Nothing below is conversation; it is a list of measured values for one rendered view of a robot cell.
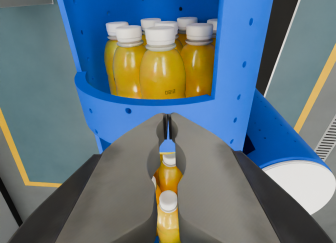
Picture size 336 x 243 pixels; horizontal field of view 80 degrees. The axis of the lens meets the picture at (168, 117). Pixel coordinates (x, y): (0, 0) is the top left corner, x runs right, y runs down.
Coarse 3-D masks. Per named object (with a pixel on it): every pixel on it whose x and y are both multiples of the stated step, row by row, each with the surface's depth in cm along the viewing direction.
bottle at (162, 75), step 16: (160, 48) 25; (144, 64) 27; (160, 64) 26; (176, 64) 26; (144, 80) 27; (160, 80) 26; (176, 80) 27; (144, 96) 29; (160, 96) 27; (176, 96) 28
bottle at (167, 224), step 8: (160, 208) 43; (176, 208) 44; (160, 216) 43; (168, 216) 43; (176, 216) 43; (160, 224) 44; (168, 224) 43; (176, 224) 44; (160, 232) 46; (168, 232) 44; (176, 232) 45; (160, 240) 48; (168, 240) 46; (176, 240) 47
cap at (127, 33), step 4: (116, 28) 29; (120, 28) 29; (124, 28) 29; (128, 28) 29; (132, 28) 29; (136, 28) 29; (140, 28) 30; (116, 32) 30; (120, 32) 29; (124, 32) 29; (128, 32) 29; (132, 32) 29; (136, 32) 29; (140, 32) 30; (116, 36) 30; (120, 36) 29; (124, 36) 29; (128, 36) 29; (132, 36) 29; (136, 36) 30; (140, 36) 30; (120, 40) 30; (124, 40) 29; (128, 40) 29; (132, 40) 30; (136, 40) 30
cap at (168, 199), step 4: (164, 192) 44; (168, 192) 44; (172, 192) 44; (160, 196) 43; (164, 196) 43; (168, 196) 43; (172, 196) 43; (176, 196) 43; (160, 200) 42; (164, 200) 42; (168, 200) 42; (172, 200) 42; (176, 200) 42; (160, 204) 43; (164, 204) 42; (168, 204) 42; (172, 204) 42; (176, 204) 43; (164, 208) 42; (168, 208) 42; (172, 208) 42
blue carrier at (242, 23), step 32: (64, 0) 28; (96, 0) 35; (128, 0) 39; (160, 0) 40; (192, 0) 39; (224, 0) 17; (256, 0) 19; (96, 32) 36; (224, 32) 19; (256, 32) 21; (96, 64) 37; (224, 64) 21; (256, 64) 25; (96, 96) 24; (224, 96) 23; (96, 128) 27; (128, 128) 24; (224, 128) 25
